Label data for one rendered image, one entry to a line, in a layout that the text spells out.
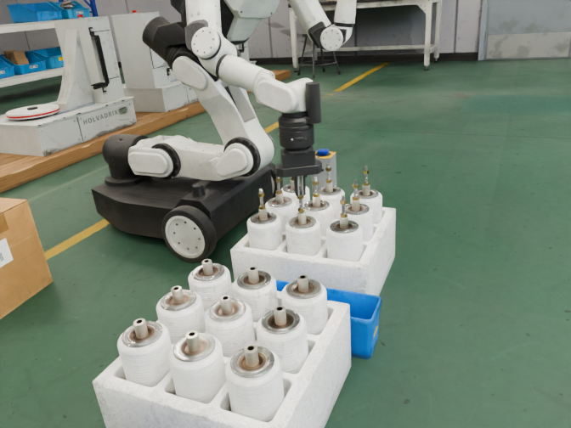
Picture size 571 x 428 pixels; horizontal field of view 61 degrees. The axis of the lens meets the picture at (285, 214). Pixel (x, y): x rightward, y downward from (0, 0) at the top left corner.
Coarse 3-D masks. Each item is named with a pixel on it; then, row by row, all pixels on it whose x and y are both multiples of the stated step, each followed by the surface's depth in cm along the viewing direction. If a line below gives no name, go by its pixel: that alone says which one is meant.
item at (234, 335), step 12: (216, 324) 93; (228, 324) 93; (240, 324) 93; (252, 324) 98; (216, 336) 94; (228, 336) 93; (240, 336) 94; (252, 336) 98; (228, 348) 94; (240, 348) 95
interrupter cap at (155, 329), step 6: (150, 324) 94; (156, 324) 94; (126, 330) 92; (132, 330) 92; (150, 330) 92; (156, 330) 92; (126, 336) 91; (132, 336) 91; (150, 336) 90; (156, 336) 90; (126, 342) 89; (132, 342) 89; (138, 342) 89; (144, 342) 89; (150, 342) 89
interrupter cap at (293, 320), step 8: (272, 312) 95; (288, 312) 94; (264, 320) 92; (272, 320) 92; (288, 320) 92; (296, 320) 92; (264, 328) 90; (272, 328) 90; (280, 328) 90; (288, 328) 90; (296, 328) 90
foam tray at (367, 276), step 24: (384, 216) 148; (240, 240) 140; (384, 240) 140; (240, 264) 136; (264, 264) 133; (288, 264) 130; (312, 264) 127; (336, 264) 124; (360, 264) 123; (384, 264) 144; (336, 288) 127; (360, 288) 124
